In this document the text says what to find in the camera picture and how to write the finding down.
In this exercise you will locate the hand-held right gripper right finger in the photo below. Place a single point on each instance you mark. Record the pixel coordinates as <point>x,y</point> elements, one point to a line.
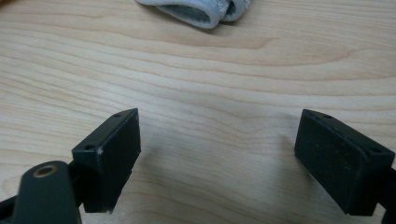
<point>339,161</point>

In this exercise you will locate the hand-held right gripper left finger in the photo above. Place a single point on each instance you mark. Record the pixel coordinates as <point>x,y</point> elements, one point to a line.
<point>109,161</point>

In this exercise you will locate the grey fluffy towel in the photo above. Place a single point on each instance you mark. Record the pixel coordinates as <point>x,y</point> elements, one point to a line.
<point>199,11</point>

